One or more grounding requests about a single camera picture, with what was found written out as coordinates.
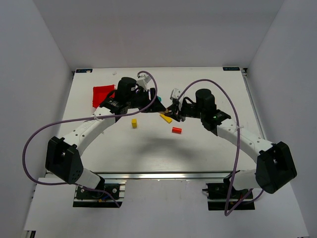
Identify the yellow long block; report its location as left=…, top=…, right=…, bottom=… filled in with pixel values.
left=160, top=114, right=172, bottom=123

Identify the red cylinder block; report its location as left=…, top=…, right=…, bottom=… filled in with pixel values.
left=172, top=127, right=182, bottom=134

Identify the red plastic bin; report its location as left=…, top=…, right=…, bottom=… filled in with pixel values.
left=92, top=84, right=115, bottom=109

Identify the yellow cube block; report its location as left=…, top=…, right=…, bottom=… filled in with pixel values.
left=131, top=119, right=138, bottom=128

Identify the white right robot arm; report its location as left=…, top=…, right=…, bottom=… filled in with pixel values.
left=166, top=89, right=297, bottom=194

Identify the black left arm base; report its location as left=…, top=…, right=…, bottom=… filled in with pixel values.
left=73, top=179, right=126, bottom=208

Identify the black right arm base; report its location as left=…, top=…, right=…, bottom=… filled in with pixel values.
left=202, top=183, right=255, bottom=211

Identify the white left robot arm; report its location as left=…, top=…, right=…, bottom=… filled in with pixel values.
left=45, top=74, right=166, bottom=190

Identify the blue right corner label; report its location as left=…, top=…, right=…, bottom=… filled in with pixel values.
left=222, top=66, right=240, bottom=71

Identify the blue corner label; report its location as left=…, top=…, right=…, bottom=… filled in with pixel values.
left=75, top=68, right=93, bottom=73
left=222, top=66, right=240, bottom=71

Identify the blue left corner label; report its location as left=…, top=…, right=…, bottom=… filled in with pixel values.
left=75, top=68, right=93, bottom=73

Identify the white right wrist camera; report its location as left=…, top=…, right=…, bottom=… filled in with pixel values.
left=170, top=88, right=182, bottom=102

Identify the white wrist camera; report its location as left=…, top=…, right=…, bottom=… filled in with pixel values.
left=137, top=73, right=151, bottom=90
left=170, top=88, right=182, bottom=102

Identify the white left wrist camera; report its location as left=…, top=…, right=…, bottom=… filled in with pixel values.
left=137, top=73, right=151, bottom=90

